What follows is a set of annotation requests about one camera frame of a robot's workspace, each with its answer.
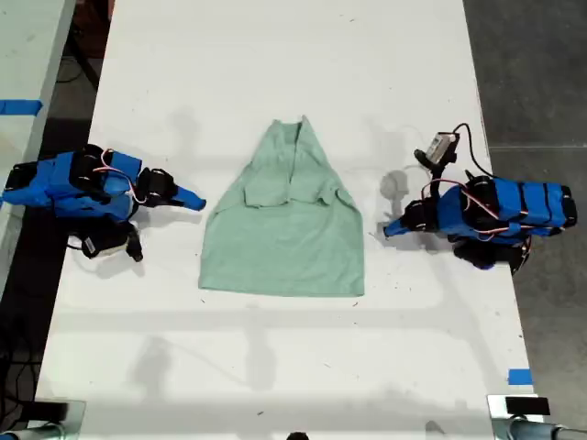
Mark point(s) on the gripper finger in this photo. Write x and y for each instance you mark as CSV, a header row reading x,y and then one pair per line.
x,y
185,203
400,221
401,231
190,192

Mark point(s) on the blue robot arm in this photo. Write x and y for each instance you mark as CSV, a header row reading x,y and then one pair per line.
x,y
59,183
518,206

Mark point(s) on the pale green t-shirt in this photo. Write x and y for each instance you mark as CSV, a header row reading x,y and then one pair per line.
x,y
284,243

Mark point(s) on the long blue tape strip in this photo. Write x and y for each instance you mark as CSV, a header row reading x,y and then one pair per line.
x,y
18,106

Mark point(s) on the white side table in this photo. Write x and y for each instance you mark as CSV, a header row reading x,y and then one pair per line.
x,y
27,50

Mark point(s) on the small blue tape square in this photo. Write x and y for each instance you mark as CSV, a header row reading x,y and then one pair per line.
x,y
520,377

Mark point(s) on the metal clamp plate, black block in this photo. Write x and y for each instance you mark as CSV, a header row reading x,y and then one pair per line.
x,y
518,405

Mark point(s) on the grey metal tube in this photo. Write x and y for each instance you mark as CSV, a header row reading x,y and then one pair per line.
x,y
546,431
43,433

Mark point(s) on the black camera stalk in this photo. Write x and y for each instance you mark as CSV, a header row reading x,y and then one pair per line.
x,y
134,245
435,172

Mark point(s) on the grey gripper camera box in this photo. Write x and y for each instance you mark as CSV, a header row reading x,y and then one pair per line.
x,y
441,146

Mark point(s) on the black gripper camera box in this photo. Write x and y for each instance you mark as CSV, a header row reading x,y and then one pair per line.
x,y
103,243

